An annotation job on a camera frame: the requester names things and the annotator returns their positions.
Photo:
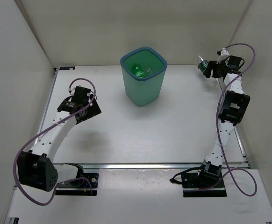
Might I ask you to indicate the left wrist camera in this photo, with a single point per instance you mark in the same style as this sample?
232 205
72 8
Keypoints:
79 93

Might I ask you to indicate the teal plastic bin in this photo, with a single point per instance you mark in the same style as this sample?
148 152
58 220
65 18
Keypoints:
142 91

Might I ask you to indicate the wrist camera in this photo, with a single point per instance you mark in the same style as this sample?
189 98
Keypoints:
79 93
232 62

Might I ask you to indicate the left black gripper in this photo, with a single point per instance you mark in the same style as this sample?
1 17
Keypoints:
94 110

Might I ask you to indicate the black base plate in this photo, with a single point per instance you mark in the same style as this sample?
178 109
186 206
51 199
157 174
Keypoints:
195 186
81 187

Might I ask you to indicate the green label water bottle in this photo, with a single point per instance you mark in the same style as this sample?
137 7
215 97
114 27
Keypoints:
202 64

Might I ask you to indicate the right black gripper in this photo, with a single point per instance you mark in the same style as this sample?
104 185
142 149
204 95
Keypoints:
214 66

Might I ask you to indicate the green sprite bottle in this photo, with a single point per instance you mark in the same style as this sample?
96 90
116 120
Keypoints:
138 71

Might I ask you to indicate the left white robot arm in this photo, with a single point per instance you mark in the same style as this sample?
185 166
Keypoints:
34 168

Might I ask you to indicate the aluminium rail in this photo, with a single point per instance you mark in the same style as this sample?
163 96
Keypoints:
139 165

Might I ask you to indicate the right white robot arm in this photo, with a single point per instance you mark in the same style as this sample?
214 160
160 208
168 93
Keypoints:
231 108

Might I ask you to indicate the small pepsi bottle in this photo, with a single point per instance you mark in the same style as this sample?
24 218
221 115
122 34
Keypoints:
151 72

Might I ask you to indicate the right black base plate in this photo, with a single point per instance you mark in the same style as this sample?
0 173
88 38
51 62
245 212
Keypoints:
195 186

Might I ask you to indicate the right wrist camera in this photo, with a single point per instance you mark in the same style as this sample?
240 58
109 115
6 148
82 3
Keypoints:
232 62

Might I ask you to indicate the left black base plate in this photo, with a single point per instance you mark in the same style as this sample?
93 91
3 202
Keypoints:
81 187

